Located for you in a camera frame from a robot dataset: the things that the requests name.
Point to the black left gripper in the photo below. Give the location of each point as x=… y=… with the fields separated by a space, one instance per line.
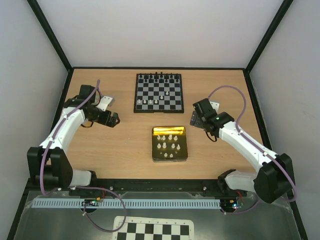
x=112 y=123

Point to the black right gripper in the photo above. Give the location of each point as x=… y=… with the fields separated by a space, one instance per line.
x=196 y=120

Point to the gold metal tray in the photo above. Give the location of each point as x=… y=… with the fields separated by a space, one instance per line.
x=169 y=144

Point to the black grey chess board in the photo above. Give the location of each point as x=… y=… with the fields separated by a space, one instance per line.
x=150 y=86

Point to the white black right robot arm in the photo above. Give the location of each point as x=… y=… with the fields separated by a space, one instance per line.
x=273 y=176

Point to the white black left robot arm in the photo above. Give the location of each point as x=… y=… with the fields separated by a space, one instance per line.
x=48 y=163

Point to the checkered calibration board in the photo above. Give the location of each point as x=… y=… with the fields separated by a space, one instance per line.
x=144 y=228

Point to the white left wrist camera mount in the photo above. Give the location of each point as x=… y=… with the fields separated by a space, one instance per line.
x=105 y=102

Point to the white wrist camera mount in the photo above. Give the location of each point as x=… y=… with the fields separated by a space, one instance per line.
x=215 y=106
x=105 y=102

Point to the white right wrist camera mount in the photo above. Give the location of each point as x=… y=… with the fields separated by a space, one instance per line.
x=215 y=106

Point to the black mounting rail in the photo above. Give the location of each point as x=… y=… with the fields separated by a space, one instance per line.
x=205 y=187

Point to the white slotted cable duct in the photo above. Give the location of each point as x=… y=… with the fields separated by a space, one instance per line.
x=73 y=203

